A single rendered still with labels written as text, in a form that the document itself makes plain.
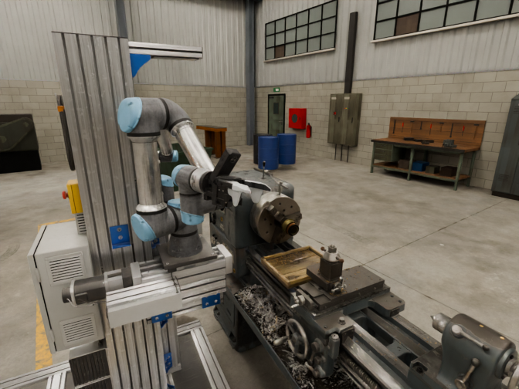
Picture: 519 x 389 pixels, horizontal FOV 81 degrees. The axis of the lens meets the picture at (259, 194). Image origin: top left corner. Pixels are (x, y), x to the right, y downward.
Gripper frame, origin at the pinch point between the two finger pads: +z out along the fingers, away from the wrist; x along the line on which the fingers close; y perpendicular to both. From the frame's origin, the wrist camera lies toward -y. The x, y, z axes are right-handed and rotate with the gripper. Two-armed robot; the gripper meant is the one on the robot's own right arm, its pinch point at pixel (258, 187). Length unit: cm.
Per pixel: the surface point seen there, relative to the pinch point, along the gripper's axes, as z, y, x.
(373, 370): 22, 68, -48
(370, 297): 7, 57, -79
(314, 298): -8, 55, -54
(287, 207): -57, 29, -94
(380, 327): 16, 65, -72
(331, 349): 6, 69, -48
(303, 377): -9, 96, -54
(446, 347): 42, 46, -48
